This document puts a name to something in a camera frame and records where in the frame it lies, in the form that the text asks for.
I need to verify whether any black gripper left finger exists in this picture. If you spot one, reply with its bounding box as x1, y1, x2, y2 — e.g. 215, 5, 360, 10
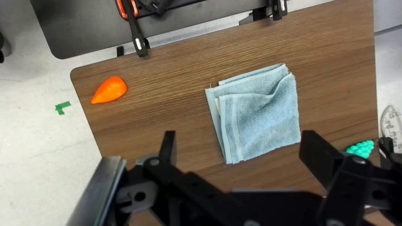
142, 129, 236, 226

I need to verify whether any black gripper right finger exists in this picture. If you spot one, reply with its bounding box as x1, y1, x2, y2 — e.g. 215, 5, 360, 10
298, 129, 402, 226

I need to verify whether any light blue cloth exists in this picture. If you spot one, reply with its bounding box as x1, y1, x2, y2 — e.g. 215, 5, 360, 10
203, 61, 303, 165

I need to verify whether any green bumpy toy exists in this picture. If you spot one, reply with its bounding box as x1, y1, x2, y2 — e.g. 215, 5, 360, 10
343, 138, 377, 160

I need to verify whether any orange toy carrot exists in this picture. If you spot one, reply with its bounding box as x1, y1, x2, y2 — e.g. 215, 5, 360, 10
89, 75, 129, 105

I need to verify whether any green floor tape mark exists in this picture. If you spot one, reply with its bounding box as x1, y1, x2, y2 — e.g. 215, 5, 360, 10
54, 100, 73, 115

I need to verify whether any grey metal bracket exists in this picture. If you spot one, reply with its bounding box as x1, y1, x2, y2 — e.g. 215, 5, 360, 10
65, 155, 128, 226

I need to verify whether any black clamp orange handle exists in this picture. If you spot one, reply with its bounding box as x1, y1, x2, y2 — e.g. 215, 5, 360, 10
114, 0, 151, 59
239, 0, 290, 25

